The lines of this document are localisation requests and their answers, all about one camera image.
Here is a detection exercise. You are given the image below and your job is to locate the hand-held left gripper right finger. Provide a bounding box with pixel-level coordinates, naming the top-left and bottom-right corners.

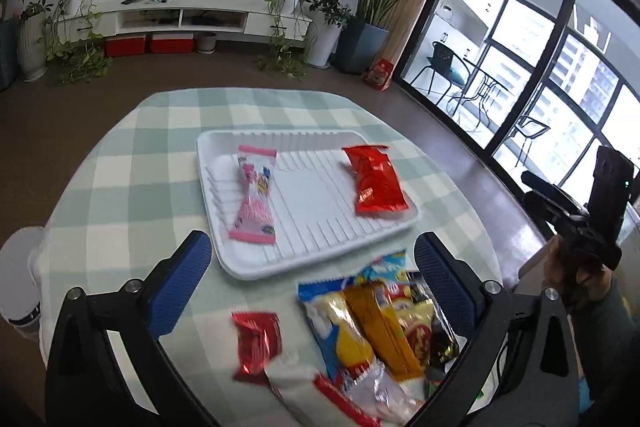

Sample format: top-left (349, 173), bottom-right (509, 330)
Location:
top-left (405, 231), bottom-right (591, 427)

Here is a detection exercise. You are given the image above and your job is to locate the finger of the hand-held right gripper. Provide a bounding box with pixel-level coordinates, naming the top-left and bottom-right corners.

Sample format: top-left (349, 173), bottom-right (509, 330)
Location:
top-left (522, 171), bottom-right (586, 212)
top-left (525, 193), bottom-right (558, 222)

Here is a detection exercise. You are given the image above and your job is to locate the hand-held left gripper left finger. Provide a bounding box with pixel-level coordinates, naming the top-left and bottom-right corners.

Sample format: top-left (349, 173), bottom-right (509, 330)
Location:
top-left (44, 229), bottom-right (221, 427)

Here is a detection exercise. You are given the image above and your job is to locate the gold snack packet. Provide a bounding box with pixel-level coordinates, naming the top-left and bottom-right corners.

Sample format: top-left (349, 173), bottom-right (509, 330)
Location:
top-left (395, 284), bottom-right (441, 368)

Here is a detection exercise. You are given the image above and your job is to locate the black snack packet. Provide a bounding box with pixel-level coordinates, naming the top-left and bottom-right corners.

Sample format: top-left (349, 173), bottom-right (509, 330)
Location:
top-left (429, 287), bottom-right (461, 368)

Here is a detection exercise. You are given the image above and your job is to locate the light blue cartoon packet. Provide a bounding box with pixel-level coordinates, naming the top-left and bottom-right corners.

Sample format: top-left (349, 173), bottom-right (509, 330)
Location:
top-left (357, 249), bottom-right (408, 285)

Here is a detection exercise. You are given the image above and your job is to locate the orange snack packet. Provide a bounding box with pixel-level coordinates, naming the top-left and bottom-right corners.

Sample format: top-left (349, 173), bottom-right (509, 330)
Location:
top-left (344, 282), bottom-right (426, 380)

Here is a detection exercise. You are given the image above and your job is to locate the small red foil packet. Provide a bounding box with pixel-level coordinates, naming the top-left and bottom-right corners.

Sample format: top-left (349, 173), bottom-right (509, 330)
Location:
top-left (231, 311), bottom-right (283, 383)

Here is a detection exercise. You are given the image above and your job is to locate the green snack packet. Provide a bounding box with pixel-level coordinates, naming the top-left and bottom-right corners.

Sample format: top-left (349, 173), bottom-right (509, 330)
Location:
top-left (424, 369), bottom-right (448, 403)

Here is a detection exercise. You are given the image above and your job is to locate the dark blue snack packet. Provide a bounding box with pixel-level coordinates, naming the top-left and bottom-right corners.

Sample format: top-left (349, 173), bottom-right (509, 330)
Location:
top-left (298, 278), bottom-right (383, 380)

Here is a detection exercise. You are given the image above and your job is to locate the clear snack packet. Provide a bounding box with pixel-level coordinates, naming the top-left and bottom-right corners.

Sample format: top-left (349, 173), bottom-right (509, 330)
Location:
top-left (342, 362), bottom-right (426, 425)

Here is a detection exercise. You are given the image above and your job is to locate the white foam tray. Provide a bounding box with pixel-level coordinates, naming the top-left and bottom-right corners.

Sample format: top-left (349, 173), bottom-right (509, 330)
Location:
top-left (196, 129), bottom-right (422, 280)

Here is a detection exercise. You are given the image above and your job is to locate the white red-edged snack packet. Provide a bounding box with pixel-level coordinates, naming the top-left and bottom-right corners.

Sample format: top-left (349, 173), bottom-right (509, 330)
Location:
top-left (264, 354), bottom-right (383, 427)

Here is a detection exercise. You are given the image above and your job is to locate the person's right forearm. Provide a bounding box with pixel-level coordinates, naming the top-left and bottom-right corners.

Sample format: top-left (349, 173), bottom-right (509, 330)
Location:
top-left (575, 274), bottom-right (640, 408)

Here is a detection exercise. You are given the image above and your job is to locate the person's right hand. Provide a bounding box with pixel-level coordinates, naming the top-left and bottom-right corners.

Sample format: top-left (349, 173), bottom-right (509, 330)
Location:
top-left (542, 239), bottom-right (613, 312)

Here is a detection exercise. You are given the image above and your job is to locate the pink snack packet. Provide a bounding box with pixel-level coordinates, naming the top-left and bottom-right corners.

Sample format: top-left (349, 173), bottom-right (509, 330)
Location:
top-left (229, 145), bottom-right (278, 247)

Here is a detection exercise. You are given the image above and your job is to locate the large red snack packet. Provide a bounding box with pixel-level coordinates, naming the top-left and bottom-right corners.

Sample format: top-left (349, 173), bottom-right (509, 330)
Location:
top-left (341, 145), bottom-right (410, 219)

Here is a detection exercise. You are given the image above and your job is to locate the black chair teal cushion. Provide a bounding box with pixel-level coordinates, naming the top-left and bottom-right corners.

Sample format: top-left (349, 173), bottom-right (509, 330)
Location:
top-left (410, 41), bottom-right (472, 100)

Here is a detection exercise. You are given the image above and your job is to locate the black framed glass door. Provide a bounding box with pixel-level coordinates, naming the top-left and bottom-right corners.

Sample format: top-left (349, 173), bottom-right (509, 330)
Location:
top-left (392, 0), bottom-right (640, 228)

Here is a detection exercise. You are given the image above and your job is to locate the red gift bag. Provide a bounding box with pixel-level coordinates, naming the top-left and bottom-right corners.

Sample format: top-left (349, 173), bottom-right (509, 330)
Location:
top-left (364, 58), bottom-right (396, 92)

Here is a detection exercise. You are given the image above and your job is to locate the red storage box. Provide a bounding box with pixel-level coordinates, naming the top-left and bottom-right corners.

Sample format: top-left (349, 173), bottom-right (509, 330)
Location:
top-left (105, 34), bottom-right (147, 58)
top-left (150, 33), bottom-right (195, 54)

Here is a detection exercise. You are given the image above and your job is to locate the white television cabinet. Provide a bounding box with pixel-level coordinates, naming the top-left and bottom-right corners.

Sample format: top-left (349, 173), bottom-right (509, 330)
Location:
top-left (52, 0), bottom-right (313, 45)

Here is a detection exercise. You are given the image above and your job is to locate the bushy plant smooth white pot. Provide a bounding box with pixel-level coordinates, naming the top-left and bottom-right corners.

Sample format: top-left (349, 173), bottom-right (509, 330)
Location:
top-left (302, 0), bottom-right (352, 70)

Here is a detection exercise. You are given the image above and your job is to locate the plant in ribbed white pot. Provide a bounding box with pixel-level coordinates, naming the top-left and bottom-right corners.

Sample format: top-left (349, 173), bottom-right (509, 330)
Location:
top-left (17, 0), bottom-right (53, 82)

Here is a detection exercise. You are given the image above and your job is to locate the leafy tree in blue pot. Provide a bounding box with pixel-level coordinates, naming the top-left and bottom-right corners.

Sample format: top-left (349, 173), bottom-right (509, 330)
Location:
top-left (0, 0), bottom-right (27, 92)

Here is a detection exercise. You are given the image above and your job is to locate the black wire chair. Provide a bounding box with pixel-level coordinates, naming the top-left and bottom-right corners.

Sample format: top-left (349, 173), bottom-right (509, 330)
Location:
top-left (510, 114), bottom-right (552, 168)

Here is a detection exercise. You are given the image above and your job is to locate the black wire balcony table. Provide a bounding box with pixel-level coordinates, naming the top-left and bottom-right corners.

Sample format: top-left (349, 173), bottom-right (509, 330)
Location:
top-left (447, 67), bottom-right (507, 128)

